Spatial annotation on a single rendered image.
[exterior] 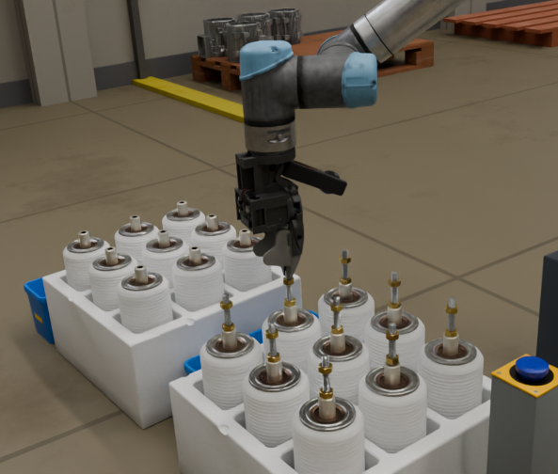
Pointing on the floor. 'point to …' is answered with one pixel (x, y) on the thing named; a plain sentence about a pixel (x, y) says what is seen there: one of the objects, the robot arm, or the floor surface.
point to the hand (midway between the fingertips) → (291, 268)
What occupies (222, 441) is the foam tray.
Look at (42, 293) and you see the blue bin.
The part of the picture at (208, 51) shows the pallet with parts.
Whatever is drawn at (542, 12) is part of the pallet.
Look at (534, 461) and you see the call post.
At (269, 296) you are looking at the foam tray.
